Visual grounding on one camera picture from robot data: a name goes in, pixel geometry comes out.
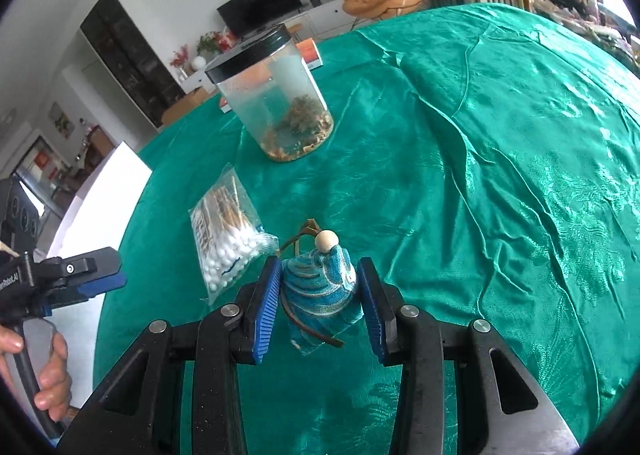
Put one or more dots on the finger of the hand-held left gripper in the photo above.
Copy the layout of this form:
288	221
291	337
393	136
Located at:
102	285

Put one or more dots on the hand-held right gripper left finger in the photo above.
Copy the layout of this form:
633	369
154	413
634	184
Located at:
267	310

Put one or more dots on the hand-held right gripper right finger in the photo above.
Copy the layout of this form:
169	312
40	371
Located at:
372	310

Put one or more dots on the blue striped pouch with bead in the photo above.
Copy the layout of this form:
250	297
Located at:
320	295

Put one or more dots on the person's left hand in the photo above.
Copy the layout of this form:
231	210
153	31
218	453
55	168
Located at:
55	380

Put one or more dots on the bag of cotton swabs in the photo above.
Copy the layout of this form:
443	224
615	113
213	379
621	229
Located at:
225	240

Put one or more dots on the white board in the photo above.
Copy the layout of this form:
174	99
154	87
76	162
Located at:
100	195

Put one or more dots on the brown cardboard carton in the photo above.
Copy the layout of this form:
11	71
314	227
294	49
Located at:
185	107

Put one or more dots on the clear plastic jar black lid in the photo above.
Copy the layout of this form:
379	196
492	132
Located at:
280	95

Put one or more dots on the dark display cabinet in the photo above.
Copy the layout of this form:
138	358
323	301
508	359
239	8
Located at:
130	55

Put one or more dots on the red flower arrangement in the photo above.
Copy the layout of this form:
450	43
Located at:
180	59

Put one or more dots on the white round vase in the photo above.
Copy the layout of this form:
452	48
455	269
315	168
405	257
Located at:
198	62

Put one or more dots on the orange white box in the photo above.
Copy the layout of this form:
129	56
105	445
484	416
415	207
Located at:
310	52

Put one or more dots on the leafy plant with red flowers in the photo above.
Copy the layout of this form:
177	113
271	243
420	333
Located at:
212	41

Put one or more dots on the white low cabinet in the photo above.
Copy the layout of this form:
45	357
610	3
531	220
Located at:
325	17

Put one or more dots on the black flat television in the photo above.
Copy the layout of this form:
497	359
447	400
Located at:
260	5

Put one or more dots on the pile of household clutter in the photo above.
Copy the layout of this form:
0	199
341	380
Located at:
575	5

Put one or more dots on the framed wall picture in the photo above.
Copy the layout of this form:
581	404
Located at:
62	120

